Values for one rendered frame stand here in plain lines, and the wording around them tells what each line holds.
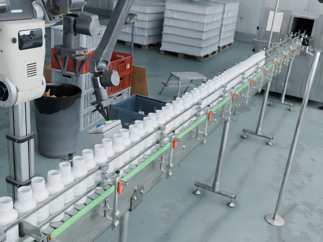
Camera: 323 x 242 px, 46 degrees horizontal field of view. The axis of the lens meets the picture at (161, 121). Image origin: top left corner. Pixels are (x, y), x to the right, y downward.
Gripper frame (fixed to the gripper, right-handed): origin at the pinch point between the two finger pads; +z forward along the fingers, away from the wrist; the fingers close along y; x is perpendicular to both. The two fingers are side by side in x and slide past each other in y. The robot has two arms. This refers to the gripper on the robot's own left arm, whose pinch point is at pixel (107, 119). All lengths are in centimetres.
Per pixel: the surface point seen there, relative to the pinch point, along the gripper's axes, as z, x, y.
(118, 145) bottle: 5.9, -18.3, -21.0
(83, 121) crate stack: 42, 179, 183
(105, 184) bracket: 15.4, -19.1, -34.6
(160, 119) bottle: 5.8, -18.6, 14.2
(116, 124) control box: 2.9, -4.0, 0.1
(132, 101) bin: 8, 40, 82
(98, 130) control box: 2.4, -1.7, -10.0
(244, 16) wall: -36, 213, 1032
